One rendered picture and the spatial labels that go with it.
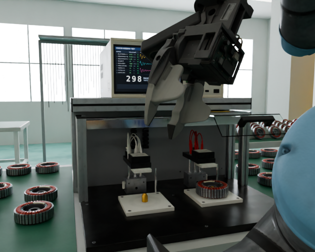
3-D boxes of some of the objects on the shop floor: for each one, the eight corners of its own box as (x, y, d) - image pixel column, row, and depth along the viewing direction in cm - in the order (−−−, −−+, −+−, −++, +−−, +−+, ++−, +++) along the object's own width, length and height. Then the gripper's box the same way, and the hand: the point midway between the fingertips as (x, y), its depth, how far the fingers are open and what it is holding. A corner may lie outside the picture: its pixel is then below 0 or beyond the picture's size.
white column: (309, 166, 464) (321, -53, 430) (286, 168, 451) (296, -58, 417) (286, 160, 512) (296, -38, 477) (265, 161, 498) (273, -42, 464)
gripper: (229, -33, 36) (165, 122, 33) (265, 26, 44) (216, 156, 41) (179, -19, 42) (120, 113, 39) (218, 31, 50) (172, 144, 47)
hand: (158, 123), depth 42 cm, fingers open, 4 cm apart
